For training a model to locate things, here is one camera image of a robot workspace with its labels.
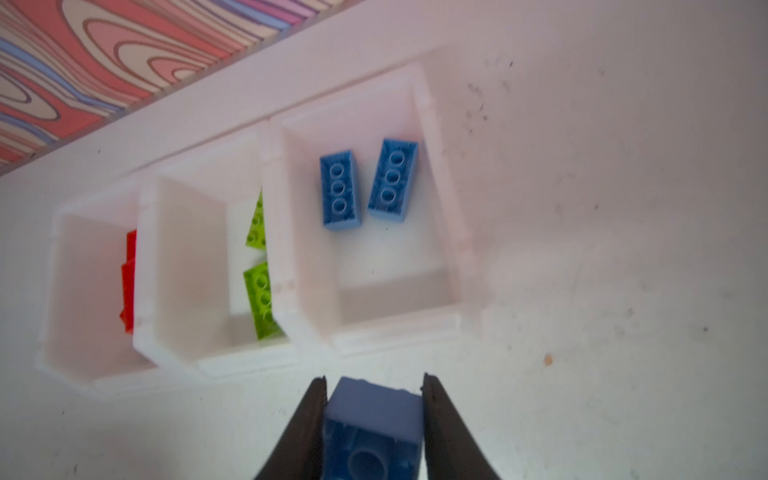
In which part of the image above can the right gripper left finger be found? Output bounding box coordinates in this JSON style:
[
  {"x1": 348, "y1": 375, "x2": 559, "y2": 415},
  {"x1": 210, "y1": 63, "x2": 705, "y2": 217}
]
[{"x1": 254, "y1": 377, "x2": 327, "y2": 480}]

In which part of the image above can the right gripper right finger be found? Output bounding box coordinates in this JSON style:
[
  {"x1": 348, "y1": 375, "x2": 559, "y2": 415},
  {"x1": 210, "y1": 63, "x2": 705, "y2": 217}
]
[{"x1": 422, "y1": 373, "x2": 500, "y2": 480}]

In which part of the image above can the blue lego brick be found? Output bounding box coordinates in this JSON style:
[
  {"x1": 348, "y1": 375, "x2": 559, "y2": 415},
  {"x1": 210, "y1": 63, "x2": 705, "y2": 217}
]
[
  {"x1": 321, "y1": 377, "x2": 424, "y2": 479},
  {"x1": 319, "y1": 150, "x2": 362, "y2": 231},
  {"x1": 367, "y1": 139, "x2": 419, "y2": 223}
]

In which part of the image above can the green lego brick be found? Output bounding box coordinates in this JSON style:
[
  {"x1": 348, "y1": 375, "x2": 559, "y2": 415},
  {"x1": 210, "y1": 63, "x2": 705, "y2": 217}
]
[
  {"x1": 245, "y1": 191, "x2": 266, "y2": 251},
  {"x1": 243, "y1": 262, "x2": 283, "y2": 340}
]

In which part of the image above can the blue lego brick top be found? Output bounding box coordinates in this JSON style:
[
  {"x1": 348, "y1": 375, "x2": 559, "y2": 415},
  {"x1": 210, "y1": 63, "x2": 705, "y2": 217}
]
[{"x1": 319, "y1": 150, "x2": 362, "y2": 231}]

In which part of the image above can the red lego brick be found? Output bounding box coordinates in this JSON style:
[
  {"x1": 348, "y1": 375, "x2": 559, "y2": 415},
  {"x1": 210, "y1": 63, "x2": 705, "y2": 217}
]
[{"x1": 120, "y1": 230, "x2": 137, "y2": 334}]

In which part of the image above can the white three-compartment bin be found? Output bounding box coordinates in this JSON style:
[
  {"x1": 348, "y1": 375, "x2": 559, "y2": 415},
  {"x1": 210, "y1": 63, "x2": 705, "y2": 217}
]
[{"x1": 36, "y1": 63, "x2": 481, "y2": 398}]

